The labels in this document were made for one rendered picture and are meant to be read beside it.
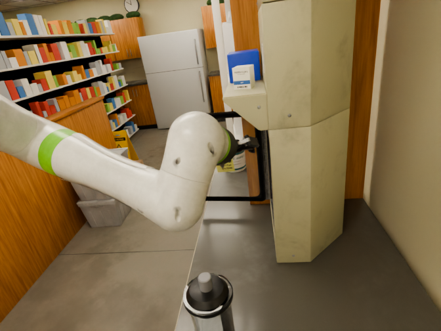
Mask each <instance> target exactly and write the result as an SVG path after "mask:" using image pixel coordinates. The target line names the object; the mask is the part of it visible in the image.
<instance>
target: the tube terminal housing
mask: <svg viewBox="0 0 441 331"><path fill-rule="evenodd" d="M355 15H356V0H285V1H276V2H271V3H263V4H262V5H261V7H260V9H259V11H258V19H259V39H260V49H261V68H262V78H263V81H264V86H265V89H266V94H267V105H268V126H269V129H268V138H269V145H270V165H271V176H272V193H273V205H274V206H273V208H274V223H273V217H272V226H273V231H274V230H275V233H274V242H275V249H276V259H277V263H294V262H311V261H312V260H313V259H314V258H315V257H316V256H317V255H319V254H320V253H321V252H322V251H323V250H324V249H326V248H327V247H328V246H329V245H330V244H331V243H332V242H333V241H334V240H335V239H336V238H337V237H339V236H340V235H341V234H342V233H343V214H344V202H345V181H346V169H347V148H348V127H349V115H350V92H351V81H352V59H353V48H354V27H355ZM262 49H263V52H262ZM263 60H264V72H263ZM270 208H271V215H272V206H271V201H270Z"/></svg>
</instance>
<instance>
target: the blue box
mask: <svg viewBox="0 0 441 331"><path fill-rule="evenodd" d="M227 59H228V71H229V77H230V83H234V81H233V74H232V69H233V68H234V67H236V66H241V65H248V64H253V65H254V75H255V81H257V80H261V71H260V61H259V50H258V49H250V50H244V51H234V52H229V53H228V54H227Z"/></svg>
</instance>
